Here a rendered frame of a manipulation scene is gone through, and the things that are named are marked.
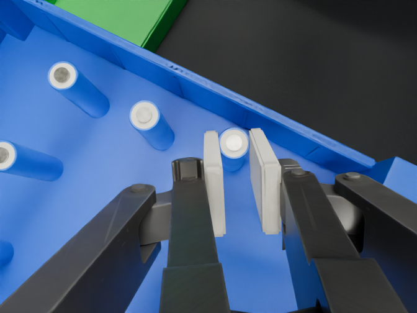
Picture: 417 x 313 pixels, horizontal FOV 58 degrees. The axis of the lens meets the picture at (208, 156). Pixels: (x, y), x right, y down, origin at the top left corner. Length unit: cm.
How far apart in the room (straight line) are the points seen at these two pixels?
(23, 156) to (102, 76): 9
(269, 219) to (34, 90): 22
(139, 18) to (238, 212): 48
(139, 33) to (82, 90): 44
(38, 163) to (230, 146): 12
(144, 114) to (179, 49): 45
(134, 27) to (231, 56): 17
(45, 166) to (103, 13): 47
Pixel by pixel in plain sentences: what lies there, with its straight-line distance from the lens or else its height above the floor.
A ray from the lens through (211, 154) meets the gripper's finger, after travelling 16.
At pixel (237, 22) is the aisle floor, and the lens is 67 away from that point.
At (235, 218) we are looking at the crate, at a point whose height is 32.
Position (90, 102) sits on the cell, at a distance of 26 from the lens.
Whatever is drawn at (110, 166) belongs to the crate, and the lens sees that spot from 28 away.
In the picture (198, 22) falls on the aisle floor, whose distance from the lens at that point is 67.
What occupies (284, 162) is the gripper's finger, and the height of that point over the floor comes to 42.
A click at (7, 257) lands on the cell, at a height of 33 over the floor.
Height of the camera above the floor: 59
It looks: 81 degrees down
